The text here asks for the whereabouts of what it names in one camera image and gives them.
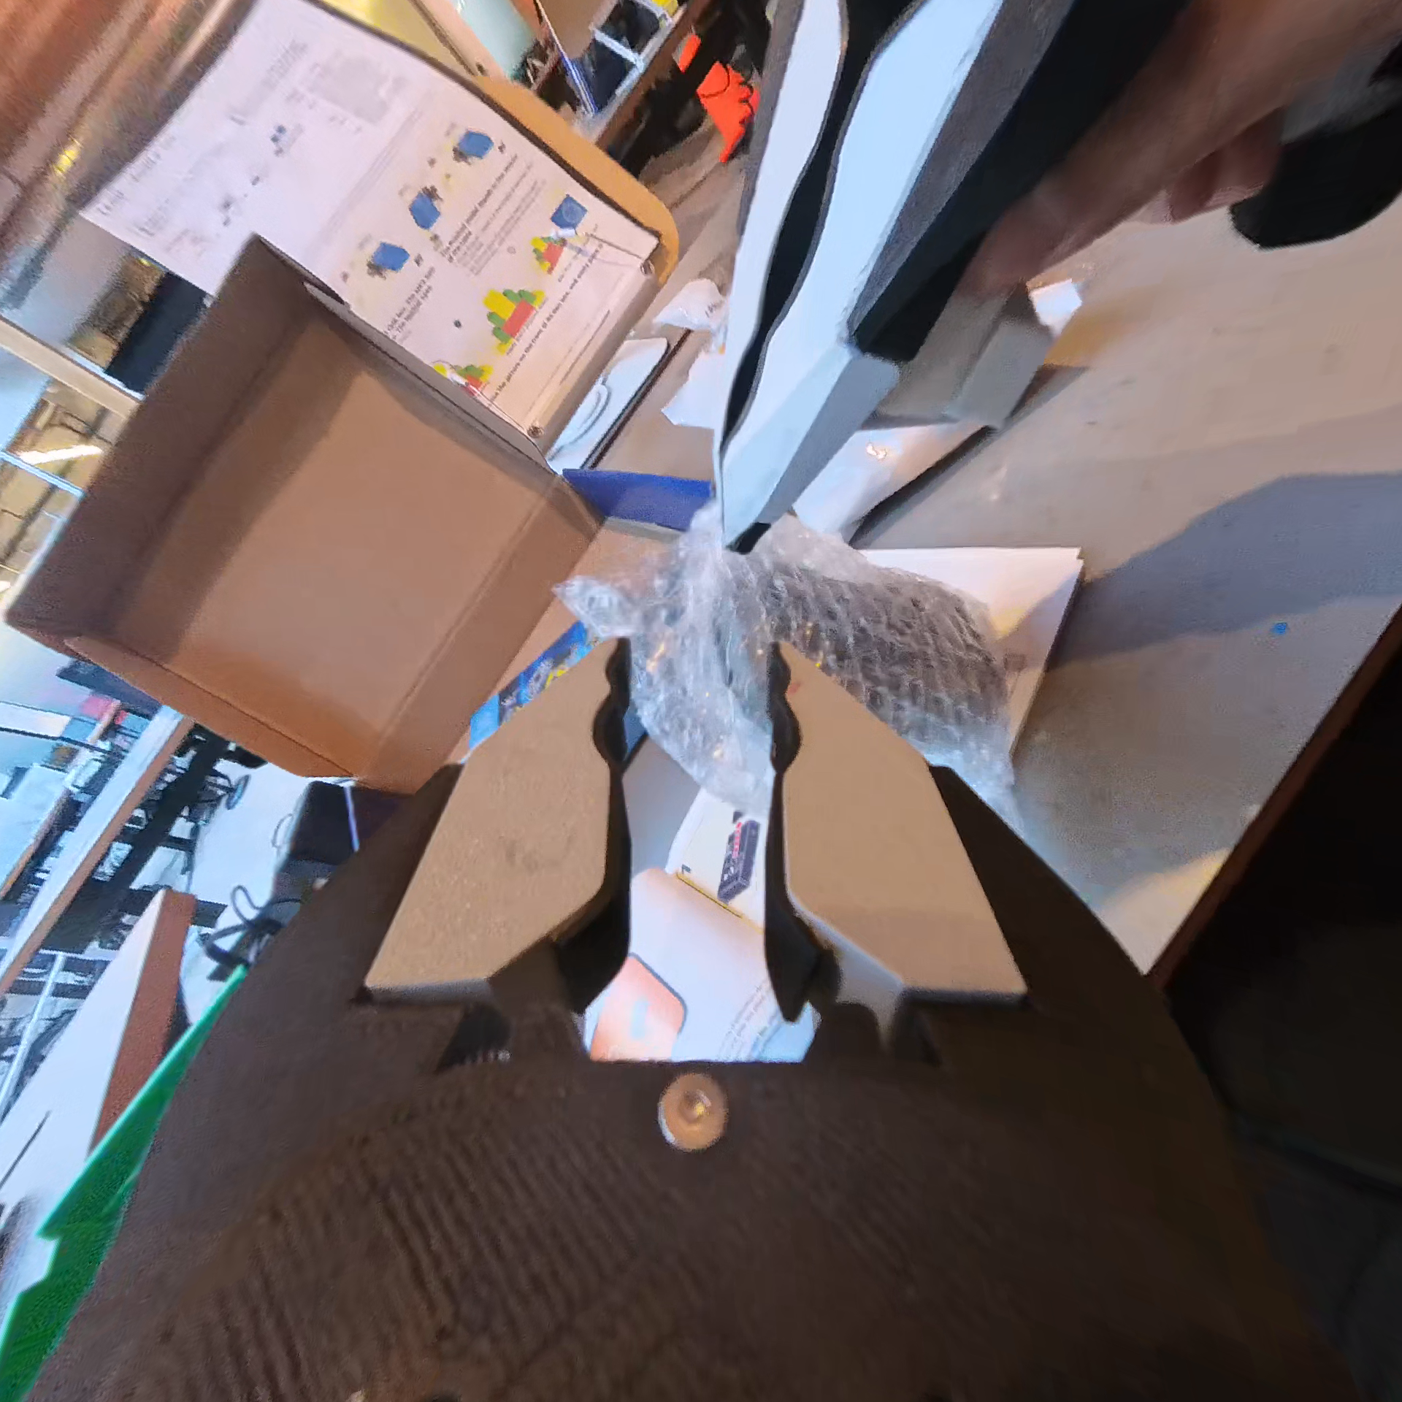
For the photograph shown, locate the clear bag grey tracks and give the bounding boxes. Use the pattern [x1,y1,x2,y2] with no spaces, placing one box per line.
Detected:
[553,504,1025,818]

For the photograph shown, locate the person's right hand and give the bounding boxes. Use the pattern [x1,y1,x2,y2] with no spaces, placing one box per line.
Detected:
[964,0,1402,297]

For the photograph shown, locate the black cable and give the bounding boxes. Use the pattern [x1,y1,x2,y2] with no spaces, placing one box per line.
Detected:
[203,876,303,969]

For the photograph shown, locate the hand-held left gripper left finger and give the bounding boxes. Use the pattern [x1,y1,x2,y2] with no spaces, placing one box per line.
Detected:
[364,637,640,1025]

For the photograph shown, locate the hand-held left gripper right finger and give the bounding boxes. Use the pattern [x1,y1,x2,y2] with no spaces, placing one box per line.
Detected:
[763,641,1029,1046]

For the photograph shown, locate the grey desk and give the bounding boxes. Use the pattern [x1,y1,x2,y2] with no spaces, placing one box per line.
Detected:
[591,208,1402,976]

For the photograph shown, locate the wooden poster board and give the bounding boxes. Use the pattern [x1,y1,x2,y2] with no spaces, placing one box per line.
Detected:
[416,43,683,330]

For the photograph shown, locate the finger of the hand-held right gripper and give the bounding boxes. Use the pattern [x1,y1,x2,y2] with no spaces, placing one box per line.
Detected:
[723,0,1055,541]
[718,0,849,519]

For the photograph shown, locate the black electronic device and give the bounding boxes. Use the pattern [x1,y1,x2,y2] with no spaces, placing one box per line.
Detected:
[274,779,370,871]

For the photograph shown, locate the blue cardboard box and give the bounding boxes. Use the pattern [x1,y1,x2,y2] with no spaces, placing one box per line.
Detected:
[6,235,713,794]

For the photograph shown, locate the white printed poster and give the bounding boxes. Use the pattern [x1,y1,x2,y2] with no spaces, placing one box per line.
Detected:
[82,0,648,434]

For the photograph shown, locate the green plastic bin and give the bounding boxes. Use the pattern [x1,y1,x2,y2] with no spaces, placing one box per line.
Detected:
[0,963,248,1402]

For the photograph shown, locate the clear bag dark wheels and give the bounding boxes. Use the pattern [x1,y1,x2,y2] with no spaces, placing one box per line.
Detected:
[800,415,989,537]

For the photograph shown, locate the blue-cover instruction booklet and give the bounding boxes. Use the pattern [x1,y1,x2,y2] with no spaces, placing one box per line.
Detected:
[586,542,1087,1063]

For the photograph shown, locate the thin blue printed leaflet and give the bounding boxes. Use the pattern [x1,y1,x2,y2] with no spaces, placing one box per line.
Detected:
[470,624,598,757]

